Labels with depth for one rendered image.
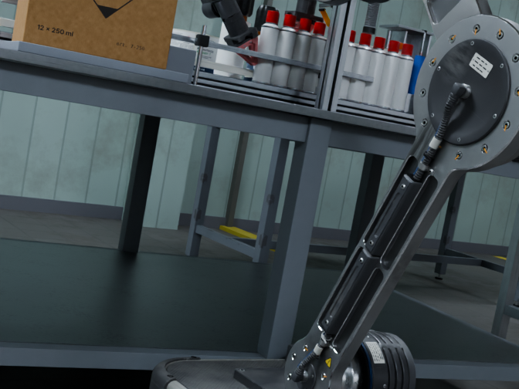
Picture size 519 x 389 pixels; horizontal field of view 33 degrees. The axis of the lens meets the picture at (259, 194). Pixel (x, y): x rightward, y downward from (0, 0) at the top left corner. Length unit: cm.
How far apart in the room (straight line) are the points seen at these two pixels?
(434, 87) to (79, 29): 77
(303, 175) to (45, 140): 338
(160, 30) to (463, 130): 76
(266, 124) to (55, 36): 52
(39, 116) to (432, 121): 403
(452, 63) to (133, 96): 75
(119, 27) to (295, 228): 63
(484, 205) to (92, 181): 347
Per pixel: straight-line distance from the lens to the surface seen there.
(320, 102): 237
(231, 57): 268
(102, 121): 539
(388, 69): 264
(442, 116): 137
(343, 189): 641
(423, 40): 279
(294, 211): 205
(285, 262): 206
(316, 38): 252
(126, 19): 185
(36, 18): 182
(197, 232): 436
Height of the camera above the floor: 79
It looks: 5 degrees down
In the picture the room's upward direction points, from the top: 10 degrees clockwise
